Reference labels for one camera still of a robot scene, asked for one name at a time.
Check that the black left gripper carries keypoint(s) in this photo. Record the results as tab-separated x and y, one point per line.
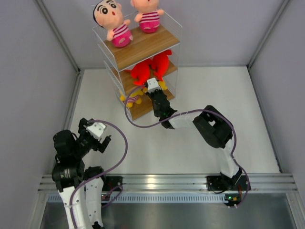
82	130

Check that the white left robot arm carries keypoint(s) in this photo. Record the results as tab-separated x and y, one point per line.
79	187

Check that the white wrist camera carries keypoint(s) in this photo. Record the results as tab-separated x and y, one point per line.
96	130
152	85

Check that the slotted grey cable duct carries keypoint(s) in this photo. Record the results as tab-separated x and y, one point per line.
171	198

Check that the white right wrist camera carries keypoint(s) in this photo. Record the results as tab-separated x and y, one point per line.
152	85

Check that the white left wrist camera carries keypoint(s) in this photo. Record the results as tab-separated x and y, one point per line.
96	130

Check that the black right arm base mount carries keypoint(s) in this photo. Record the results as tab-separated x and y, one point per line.
220	183

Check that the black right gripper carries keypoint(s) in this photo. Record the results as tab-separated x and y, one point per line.
150	95

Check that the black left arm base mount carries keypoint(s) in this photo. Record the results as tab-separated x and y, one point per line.
111	182

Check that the red shark plush toy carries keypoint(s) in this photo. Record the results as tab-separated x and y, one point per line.
141	72

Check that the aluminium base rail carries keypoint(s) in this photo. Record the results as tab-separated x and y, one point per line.
193	183

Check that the pink black-haired boy doll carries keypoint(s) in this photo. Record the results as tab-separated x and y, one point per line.
108	15

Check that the pink bald baby doll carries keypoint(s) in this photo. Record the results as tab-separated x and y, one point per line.
148	16

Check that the white wire wooden shelf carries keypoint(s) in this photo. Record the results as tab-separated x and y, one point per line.
144	46

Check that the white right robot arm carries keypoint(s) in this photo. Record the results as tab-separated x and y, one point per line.
216	131

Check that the yellow bear plush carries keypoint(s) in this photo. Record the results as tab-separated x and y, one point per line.
162	85
134	98

